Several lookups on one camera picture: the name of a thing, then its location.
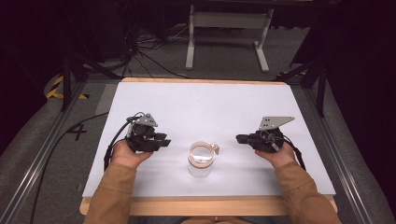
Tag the aluminium floor rail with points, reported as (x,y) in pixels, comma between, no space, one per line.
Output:
(40,158)
(336,149)

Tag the person's right hand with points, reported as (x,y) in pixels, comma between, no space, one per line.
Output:
(277,157)

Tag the person's left hand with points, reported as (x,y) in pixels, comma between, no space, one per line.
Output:
(127,155)

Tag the wooden table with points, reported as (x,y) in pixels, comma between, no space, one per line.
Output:
(205,206)

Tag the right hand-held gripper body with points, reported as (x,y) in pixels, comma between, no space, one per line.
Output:
(268,137)

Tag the black floor tape mark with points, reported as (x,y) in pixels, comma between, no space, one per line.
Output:
(77,131)

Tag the white metal stand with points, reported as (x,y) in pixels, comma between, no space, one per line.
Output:
(229,20)

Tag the yellow black floor tape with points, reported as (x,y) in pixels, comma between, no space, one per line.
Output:
(56,88)

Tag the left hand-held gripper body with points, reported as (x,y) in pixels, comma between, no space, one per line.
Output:
(142,137)

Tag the black tripod stand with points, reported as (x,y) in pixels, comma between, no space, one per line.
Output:
(77,67)
(314,74)

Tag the white table mat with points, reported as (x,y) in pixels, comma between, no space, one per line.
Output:
(211,109)

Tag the clear glass jar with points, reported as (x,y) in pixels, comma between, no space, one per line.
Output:
(200,159)

